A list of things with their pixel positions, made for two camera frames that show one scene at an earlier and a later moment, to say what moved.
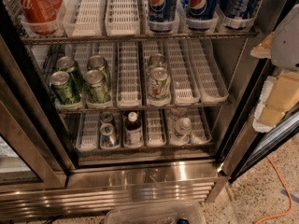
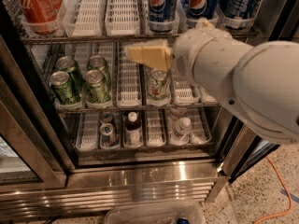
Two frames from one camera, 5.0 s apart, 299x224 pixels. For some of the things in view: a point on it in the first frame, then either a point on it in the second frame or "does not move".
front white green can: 159,85 does not move
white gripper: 287,44 to 184,54
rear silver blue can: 106,117 does not move
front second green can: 99,90 does not move
